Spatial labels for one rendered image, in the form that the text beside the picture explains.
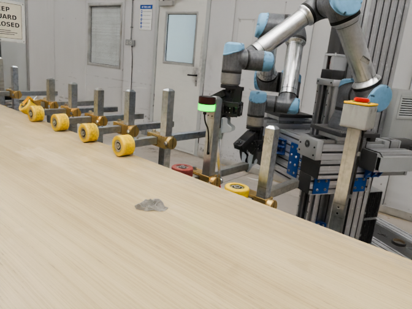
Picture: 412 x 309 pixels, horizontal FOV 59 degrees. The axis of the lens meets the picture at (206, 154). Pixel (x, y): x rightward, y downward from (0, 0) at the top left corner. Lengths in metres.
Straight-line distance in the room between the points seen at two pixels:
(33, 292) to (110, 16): 5.84
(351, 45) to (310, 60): 2.51
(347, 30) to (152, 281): 1.21
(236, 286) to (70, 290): 0.29
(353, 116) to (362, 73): 0.60
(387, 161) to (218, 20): 3.36
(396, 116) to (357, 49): 0.67
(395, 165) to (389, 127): 0.38
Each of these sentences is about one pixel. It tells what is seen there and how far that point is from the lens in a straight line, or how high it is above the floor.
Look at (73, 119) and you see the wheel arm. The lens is 1.89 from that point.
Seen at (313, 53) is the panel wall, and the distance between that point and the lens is 4.10.
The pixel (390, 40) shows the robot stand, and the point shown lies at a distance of 2.15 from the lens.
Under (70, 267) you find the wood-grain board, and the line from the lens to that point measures 0.75.
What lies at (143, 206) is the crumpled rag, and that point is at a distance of 0.99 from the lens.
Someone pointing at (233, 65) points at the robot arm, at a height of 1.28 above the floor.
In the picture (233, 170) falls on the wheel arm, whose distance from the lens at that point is 1.58.
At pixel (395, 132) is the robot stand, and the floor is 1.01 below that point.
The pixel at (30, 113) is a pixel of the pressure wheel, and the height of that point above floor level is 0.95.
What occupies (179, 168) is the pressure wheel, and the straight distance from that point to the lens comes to 1.32.
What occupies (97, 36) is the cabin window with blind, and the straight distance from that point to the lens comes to 6.60.
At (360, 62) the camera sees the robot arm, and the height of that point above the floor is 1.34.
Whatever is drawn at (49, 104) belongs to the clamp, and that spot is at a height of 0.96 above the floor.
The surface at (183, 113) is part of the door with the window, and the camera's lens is 5.10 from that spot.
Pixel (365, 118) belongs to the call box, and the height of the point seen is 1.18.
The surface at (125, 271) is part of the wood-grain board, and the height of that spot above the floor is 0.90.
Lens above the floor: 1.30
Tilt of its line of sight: 15 degrees down
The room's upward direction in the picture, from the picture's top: 5 degrees clockwise
